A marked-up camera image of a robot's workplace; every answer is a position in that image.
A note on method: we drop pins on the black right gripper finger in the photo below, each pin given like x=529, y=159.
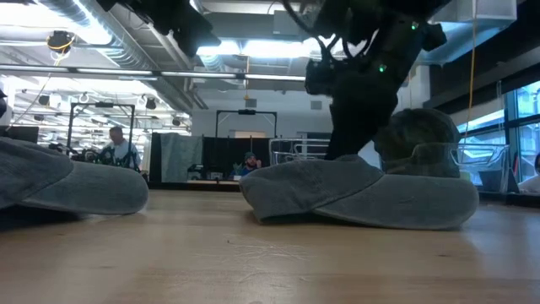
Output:
x=346, y=135

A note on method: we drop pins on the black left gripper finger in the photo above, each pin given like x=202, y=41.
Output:
x=198, y=38

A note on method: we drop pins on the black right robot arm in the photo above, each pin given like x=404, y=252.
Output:
x=392, y=34

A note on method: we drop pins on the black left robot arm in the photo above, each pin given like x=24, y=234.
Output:
x=111, y=4

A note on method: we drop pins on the long ceiling light strip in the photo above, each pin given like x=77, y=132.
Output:
x=126, y=72

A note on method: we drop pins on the person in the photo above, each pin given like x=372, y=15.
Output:
x=532, y=183
x=121, y=148
x=250, y=164

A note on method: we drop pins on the grey partition panel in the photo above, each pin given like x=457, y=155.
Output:
x=181, y=156

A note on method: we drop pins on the black partition panel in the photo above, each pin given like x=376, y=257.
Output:
x=223, y=156

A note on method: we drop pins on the black background robot arms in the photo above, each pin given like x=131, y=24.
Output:
x=90, y=157

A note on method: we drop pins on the black monitor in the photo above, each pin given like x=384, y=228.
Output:
x=23, y=134

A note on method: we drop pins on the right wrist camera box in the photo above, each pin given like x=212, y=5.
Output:
x=318, y=78

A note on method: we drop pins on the black robot station frame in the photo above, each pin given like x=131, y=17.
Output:
x=246, y=112
x=69, y=126

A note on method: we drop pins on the silver ventilation duct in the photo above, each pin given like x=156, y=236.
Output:
x=485, y=10

